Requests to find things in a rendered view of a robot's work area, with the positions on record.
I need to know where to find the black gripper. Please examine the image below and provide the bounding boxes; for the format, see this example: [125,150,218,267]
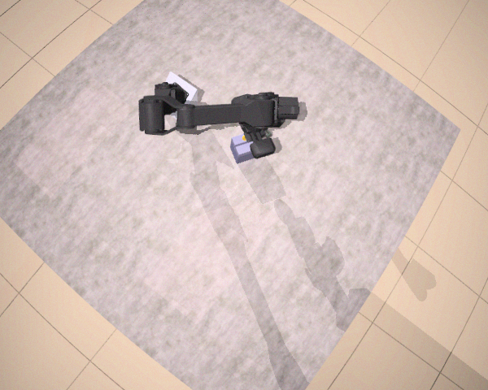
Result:
[231,96,276,159]

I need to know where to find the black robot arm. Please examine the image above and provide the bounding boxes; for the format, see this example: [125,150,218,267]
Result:
[138,82,299,136]

